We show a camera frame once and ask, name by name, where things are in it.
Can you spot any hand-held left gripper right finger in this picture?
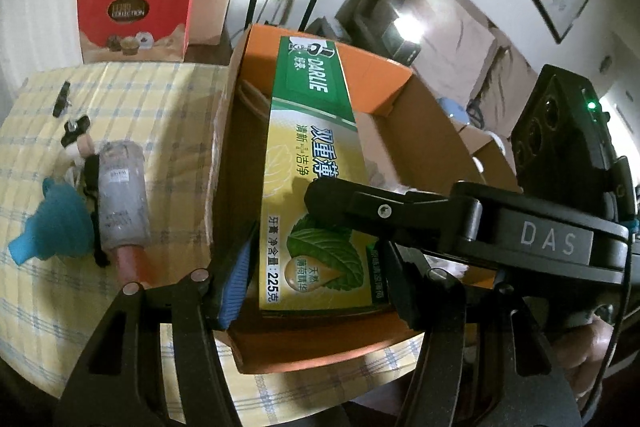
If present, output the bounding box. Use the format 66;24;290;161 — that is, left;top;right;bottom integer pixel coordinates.
381;243;585;427

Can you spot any blue funnel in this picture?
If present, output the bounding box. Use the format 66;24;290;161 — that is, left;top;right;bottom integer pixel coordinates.
7;177;97;266

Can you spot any black star knob with bolt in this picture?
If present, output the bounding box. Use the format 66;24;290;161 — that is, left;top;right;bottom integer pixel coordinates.
60;116;91;147

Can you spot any blue white device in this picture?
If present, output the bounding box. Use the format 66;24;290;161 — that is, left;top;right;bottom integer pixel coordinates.
438;96;472;128

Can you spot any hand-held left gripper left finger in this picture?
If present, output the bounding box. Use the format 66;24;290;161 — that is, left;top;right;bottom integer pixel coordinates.
52;224;261;427

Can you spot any grey roller with red handle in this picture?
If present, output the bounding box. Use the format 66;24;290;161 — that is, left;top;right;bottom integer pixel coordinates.
92;139;152;284

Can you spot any small white pink object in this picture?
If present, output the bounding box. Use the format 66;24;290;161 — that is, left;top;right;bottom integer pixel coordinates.
69;136;97;168

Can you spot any black monitor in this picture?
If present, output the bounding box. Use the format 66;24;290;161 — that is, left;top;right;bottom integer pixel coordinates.
334;0;427;64

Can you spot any person's right hand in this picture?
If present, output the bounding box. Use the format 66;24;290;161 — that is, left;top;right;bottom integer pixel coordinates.
562;318;622;402

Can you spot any orange cardboard box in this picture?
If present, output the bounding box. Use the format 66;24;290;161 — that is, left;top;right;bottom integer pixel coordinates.
210;23;523;375

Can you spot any yellow checked tablecloth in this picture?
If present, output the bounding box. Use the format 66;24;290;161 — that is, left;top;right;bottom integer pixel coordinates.
0;61;431;427

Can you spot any open brown cardboard box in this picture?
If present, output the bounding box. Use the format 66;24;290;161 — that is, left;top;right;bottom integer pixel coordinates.
450;122;522;194

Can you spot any brown cardboard sheet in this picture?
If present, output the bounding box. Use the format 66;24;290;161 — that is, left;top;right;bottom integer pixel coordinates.
400;0;543;108

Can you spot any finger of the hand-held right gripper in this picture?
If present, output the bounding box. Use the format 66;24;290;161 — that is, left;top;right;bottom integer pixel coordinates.
304;178;482;245

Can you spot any green yellow toothpaste box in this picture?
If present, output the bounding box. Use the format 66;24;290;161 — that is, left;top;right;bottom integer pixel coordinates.
257;34;401;320

